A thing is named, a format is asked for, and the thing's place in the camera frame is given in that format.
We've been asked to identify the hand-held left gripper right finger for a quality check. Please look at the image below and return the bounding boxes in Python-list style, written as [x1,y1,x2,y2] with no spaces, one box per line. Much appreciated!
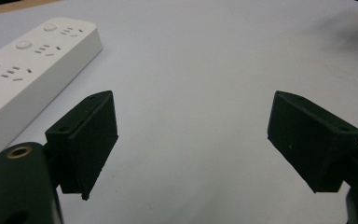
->
[267,90,358,194]

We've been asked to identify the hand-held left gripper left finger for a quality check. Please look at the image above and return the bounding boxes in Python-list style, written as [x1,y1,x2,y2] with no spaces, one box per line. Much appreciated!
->
[44,90,119,201]

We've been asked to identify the white power strip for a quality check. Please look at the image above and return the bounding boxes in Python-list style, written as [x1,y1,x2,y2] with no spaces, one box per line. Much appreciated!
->
[0,17,103,172]

